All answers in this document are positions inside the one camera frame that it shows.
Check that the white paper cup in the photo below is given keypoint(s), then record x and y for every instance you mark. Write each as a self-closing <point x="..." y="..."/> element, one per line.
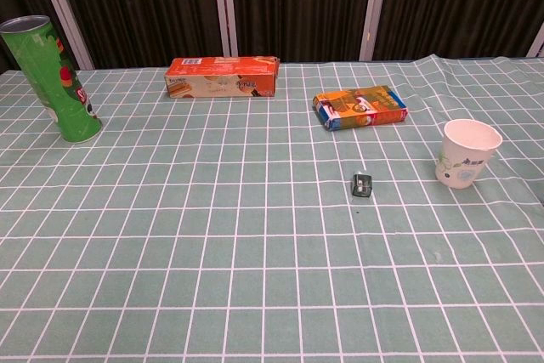
<point x="459" y="167"/>

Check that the small grey clip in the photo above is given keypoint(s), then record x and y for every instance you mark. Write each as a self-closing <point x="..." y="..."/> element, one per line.
<point x="362" y="186"/>

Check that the long orange cardboard box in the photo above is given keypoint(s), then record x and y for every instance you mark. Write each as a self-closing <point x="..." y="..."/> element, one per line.
<point x="221" y="78"/>

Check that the colourful flat snack box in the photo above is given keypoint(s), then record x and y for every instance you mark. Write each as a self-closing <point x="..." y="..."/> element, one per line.
<point x="361" y="108"/>

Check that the green checked tablecloth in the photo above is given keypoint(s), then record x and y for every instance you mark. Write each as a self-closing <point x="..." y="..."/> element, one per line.
<point x="212" y="252"/>

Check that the green chips can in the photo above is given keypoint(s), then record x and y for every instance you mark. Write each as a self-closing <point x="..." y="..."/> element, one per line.
<point x="64" y="95"/>

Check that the grey screen frame post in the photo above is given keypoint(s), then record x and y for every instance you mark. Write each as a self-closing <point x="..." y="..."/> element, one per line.
<point x="372" y="18"/>
<point x="225" y="18"/>
<point x="537" y="46"/>
<point x="66" y="18"/>

